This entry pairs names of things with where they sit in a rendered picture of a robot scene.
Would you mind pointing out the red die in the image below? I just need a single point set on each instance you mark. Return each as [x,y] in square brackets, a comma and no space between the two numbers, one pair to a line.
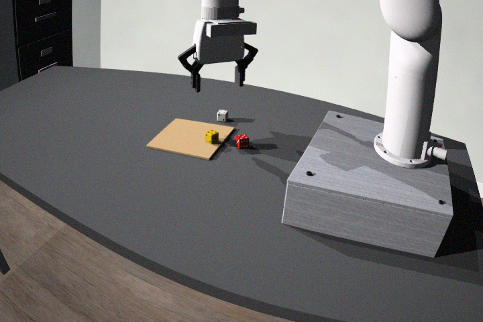
[242,141]

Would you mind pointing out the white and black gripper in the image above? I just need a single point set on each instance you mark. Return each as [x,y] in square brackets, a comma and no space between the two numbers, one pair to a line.
[216,50]

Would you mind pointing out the yellow die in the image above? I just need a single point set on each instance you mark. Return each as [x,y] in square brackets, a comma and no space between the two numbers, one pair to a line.
[211,136]

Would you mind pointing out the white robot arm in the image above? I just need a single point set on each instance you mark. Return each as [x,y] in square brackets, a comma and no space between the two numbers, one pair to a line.
[412,74]

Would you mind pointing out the tan square mat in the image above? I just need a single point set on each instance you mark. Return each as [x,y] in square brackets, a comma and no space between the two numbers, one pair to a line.
[188,138]

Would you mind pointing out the white die with black pips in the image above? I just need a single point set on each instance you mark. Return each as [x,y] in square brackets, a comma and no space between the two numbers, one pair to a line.
[222,115]

